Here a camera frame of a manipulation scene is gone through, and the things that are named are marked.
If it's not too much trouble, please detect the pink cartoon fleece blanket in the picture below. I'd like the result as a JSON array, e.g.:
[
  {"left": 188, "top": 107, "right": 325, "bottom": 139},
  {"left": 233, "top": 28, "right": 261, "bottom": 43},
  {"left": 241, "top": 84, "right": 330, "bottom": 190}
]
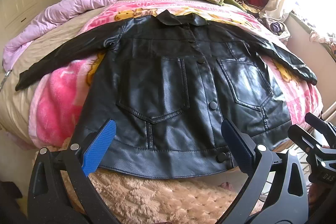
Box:
[{"left": 29, "top": 0, "right": 323, "bottom": 147}]

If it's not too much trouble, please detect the beige fluffy blanket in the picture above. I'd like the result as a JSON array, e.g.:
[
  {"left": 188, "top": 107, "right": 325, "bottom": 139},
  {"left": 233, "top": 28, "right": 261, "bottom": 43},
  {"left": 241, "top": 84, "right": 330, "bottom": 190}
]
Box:
[{"left": 32, "top": 138, "right": 263, "bottom": 224}]

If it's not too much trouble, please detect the black leather jacket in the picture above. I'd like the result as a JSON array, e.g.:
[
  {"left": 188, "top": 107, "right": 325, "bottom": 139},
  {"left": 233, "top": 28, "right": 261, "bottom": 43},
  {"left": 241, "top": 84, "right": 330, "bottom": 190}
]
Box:
[{"left": 15, "top": 11, "right": 317, "bottom": 179}]

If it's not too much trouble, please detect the beige bed sheet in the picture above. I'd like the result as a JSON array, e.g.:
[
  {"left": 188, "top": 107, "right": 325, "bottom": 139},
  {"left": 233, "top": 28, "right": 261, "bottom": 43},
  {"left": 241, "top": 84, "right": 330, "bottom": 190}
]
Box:
[{"left": 1, "top": 0, "right": 146, "bottom": 149}]

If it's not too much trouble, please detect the bag of clothes by window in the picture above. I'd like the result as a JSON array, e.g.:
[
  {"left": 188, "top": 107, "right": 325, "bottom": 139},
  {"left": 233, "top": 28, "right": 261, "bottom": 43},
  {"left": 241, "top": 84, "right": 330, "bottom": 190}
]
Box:
[{"left": 257, "top": 18, "right": 290, "bottom": 45}]

